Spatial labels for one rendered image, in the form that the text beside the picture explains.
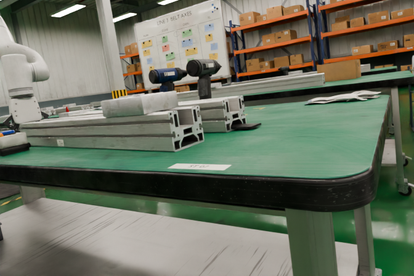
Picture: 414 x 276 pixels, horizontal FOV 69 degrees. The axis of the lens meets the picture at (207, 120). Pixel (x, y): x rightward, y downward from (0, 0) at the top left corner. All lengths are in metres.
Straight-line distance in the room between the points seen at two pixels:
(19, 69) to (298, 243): 1.15
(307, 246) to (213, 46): 3.68
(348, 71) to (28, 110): 2.25
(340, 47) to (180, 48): 7.74
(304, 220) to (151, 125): 0.37
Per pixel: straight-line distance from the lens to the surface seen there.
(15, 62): 1.36
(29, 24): 14.39
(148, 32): 4.73
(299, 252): 0.52
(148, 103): 0.69
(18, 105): 1.36
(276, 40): 10.85
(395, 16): 10.25
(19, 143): 1.16
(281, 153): 0.52
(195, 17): 4.24
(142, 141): 0.71
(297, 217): 0.49
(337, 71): 2.74
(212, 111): 0.79
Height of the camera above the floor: 0.91
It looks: 7 degrees down
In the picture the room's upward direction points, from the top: 8 degrees counter-clockwise
